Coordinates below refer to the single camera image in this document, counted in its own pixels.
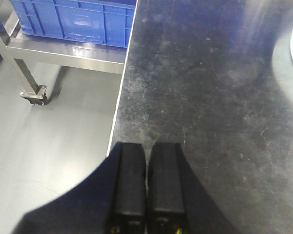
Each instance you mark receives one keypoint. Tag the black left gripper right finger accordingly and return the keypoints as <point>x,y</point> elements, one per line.
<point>165,206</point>

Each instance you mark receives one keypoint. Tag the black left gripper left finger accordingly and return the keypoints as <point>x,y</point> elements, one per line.
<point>129,205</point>

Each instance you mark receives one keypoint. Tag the blue plastic crate left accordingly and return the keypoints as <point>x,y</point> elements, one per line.
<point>105,22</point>

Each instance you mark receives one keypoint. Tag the stainless steel shelf rail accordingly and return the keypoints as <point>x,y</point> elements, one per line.
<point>61,52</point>

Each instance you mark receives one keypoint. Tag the steel rack leg with caster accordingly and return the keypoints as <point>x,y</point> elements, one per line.
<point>32,92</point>

